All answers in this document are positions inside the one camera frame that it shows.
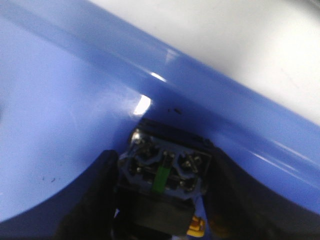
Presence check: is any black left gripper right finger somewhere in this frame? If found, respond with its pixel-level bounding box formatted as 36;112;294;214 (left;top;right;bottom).
203;148;320;240

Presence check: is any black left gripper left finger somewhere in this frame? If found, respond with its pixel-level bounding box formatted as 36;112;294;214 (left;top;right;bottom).
54;150;119;240

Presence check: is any red emergency stop button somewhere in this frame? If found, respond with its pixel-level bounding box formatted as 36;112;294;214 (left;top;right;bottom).
111;118;215;240

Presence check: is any blue plastic tray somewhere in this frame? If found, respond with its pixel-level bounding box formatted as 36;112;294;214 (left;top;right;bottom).
0;0;320;223

